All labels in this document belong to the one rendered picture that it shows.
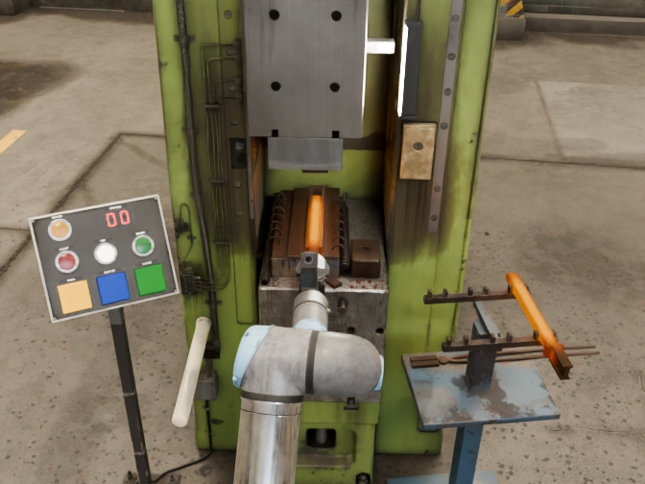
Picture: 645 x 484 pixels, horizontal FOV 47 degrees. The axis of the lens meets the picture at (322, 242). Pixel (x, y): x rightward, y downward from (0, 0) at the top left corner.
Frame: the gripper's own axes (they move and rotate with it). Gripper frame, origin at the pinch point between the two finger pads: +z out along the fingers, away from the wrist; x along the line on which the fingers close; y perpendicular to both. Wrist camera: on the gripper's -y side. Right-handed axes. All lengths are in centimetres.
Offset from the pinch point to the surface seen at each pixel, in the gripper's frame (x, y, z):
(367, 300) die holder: 15.9, 13.7, -3.1
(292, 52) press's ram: -6, -57, 4
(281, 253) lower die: -9.6, 4.0, 5.9
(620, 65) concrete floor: 262, 106, 470
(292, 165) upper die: -6.2, -26.3, 3.3
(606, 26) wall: 275, 98, 562
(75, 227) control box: -63, -14, -11
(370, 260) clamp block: 16.4, 4.1, 3.2
